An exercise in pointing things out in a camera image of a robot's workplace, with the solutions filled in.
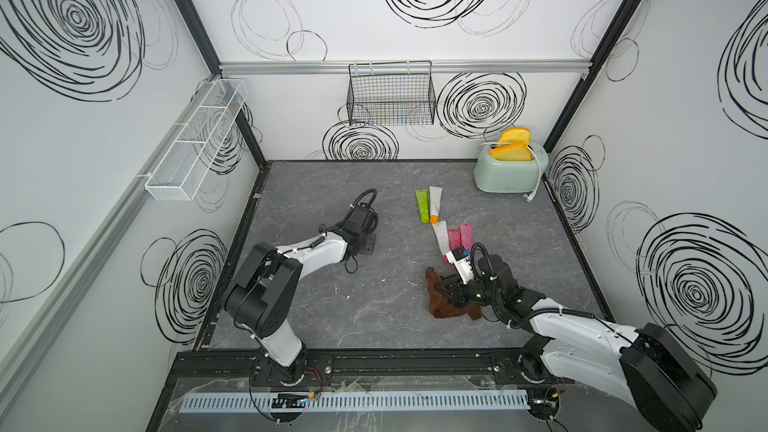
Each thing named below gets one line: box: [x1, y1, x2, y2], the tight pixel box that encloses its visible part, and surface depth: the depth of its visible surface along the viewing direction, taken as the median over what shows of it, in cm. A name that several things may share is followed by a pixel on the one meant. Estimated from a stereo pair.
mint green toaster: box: [529, 143, 549, 180], surface depth 102 cm
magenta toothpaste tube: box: [459, 224, 474, 250], surface depth 101 cm
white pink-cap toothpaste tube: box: [431, 220, 451, 257], surface depth 100 cm
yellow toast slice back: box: [498, 127, 531, 144], surface depth 101 cm
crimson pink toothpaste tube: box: [448, 229, 462, 251], surface depth 98 cm
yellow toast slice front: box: [489, 141, 532, 161], surface depth 101 cm
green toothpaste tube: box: [415, 189, 429, 224], surface depth 107 cm
